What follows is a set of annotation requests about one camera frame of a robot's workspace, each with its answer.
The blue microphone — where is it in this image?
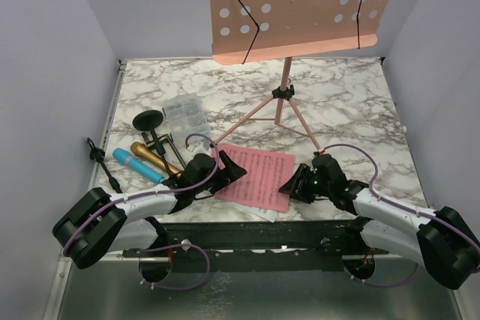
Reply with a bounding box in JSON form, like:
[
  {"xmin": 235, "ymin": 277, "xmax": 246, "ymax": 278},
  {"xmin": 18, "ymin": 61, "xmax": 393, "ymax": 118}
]
[{"xmin": 112, "ymin": 148, "xmax": 165, "ymax": 184}]

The white paper sheet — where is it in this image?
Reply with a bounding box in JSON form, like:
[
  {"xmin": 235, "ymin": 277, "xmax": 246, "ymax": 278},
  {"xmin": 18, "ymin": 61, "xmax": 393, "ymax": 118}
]
[{"xmin": 247, "ymin": 206, "xmax": 278, "ymax": 223}]

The pink music stand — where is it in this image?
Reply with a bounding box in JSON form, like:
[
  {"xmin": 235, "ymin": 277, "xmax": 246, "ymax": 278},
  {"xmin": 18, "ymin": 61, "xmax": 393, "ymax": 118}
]
[{"xmin": 208, "ymin": 0, "xmax": 408, "ymax": 154}]

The gold microphone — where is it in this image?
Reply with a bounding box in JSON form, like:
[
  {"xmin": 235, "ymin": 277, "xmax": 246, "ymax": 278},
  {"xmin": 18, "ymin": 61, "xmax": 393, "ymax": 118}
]
[{"xmin": 130, "ymin": 142, "xmax": 182, "ymax": 178}]

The clear plastic compartment box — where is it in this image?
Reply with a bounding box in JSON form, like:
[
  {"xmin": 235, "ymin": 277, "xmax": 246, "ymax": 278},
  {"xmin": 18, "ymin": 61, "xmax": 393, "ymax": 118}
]
[{"xmin": 163, "ymin": 93, "xmax": 211, "ymax": 145}]

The black round-base mic stand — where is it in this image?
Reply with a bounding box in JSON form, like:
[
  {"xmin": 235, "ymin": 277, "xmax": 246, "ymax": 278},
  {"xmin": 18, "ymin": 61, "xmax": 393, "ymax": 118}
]
[{"xmin": 86, "ymin": 137, "xmax": 122, "ymax": 193}]

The black mounting rail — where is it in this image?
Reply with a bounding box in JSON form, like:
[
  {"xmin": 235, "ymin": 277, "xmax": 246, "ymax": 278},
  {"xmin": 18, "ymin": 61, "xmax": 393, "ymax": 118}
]
[{"xmin": 119, "ymin": 218, "xmax": 376, "ymax": 274}]

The pink sheet music page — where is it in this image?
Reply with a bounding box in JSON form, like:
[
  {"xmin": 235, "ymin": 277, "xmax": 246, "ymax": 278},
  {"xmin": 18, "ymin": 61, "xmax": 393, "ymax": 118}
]
[{"xmin": 214, "ymin": 144, "xmax": 295, "ymax": 213}]

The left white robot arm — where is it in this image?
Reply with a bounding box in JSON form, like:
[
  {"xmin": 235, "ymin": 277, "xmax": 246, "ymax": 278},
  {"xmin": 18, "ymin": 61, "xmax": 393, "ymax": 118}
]
[{"xmin": 52, "ymin": 151, "xmax": 248, "ymax": 269}]

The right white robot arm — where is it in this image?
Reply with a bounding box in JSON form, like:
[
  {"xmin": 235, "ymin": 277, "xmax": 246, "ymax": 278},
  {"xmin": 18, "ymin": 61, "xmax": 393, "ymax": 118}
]
[{"xmin": 278, "ymin": 154, "xmax": 479, "ymax": 289}]

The black desktop mic stand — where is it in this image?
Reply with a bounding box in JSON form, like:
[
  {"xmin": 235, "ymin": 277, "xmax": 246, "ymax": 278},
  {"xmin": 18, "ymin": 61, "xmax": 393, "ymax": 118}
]
[{"xmin": 132, "ymin": 109, "xmax": 186, "ymax": 167}]

